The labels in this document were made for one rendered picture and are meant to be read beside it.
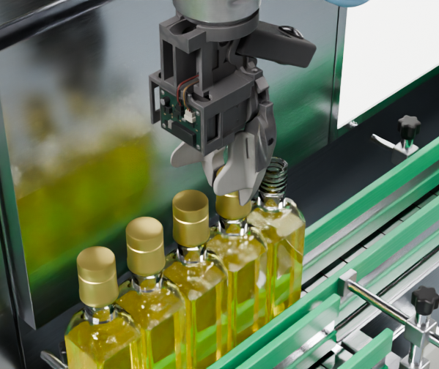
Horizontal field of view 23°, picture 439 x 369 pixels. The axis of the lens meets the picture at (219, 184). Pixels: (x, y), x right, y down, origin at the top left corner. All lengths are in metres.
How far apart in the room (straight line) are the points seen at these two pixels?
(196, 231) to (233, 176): 0.07
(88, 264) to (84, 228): 0.17
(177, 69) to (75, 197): 0.23
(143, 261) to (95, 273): 0.06
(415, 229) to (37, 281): 0.47
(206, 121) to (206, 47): 0.06
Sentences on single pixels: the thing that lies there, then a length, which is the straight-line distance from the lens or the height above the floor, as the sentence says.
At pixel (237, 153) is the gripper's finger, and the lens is 0.97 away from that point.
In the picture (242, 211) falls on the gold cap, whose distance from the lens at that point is 1.05.
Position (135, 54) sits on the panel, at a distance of 1.05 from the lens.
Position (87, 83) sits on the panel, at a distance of 1.02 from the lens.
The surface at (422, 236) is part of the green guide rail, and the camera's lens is 1.35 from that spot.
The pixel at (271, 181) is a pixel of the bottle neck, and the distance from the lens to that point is 1.08.
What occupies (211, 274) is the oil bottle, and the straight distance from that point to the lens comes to 1.04.
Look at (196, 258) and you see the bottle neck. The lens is 1.03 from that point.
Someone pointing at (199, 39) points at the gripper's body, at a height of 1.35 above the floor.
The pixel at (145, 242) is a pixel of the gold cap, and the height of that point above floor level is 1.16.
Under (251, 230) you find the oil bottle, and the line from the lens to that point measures 1.08.
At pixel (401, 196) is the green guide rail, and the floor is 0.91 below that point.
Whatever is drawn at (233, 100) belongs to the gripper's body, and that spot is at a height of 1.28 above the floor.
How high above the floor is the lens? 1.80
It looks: 39 degrees down
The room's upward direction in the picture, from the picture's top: straight up
